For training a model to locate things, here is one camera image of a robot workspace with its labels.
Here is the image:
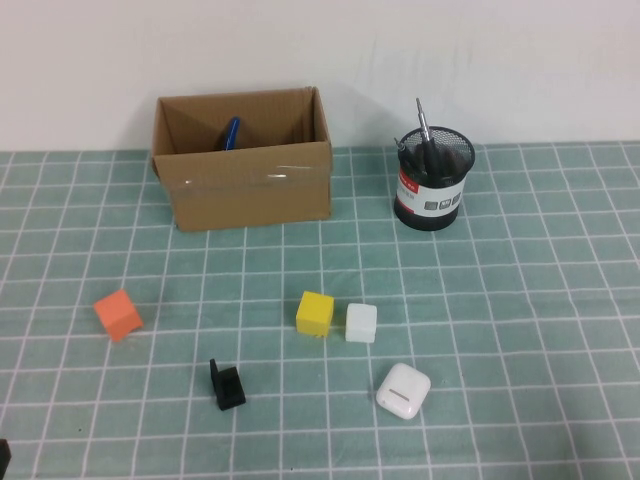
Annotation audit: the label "small precision screwdriver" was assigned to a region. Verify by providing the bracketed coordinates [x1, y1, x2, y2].
[394, 135, 416, 166]

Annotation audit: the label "orange block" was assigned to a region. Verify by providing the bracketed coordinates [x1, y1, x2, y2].
[93, 288, 146, 344]

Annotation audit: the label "yellow block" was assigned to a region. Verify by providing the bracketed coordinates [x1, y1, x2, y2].
[295, 290, 336, 338]

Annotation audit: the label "black mesh pen holder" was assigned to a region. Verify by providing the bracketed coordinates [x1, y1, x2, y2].
[393, 125, 476, 233]

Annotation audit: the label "black L-shaped bracket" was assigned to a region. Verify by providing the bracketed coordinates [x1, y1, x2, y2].
[208, 358, 248, 413]

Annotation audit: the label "open cardboard box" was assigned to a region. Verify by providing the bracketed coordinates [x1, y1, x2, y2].
[151, 87, 335, 233]

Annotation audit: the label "blue-handled cutting pliers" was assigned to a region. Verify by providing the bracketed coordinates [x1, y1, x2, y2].
[214, 116, 244, 152]

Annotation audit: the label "white earbuds case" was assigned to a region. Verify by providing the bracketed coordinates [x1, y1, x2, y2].
[375, 362, 433, 421]

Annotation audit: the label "green checked tablecloth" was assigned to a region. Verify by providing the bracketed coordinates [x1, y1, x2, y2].
[0, 142, 640, 480]

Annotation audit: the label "black-handled screwdriver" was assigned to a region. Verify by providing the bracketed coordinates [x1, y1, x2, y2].
[414, 97, 442, 177]

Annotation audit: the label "white block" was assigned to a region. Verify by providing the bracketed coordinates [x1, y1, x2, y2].
[344, 302, 379, 345]

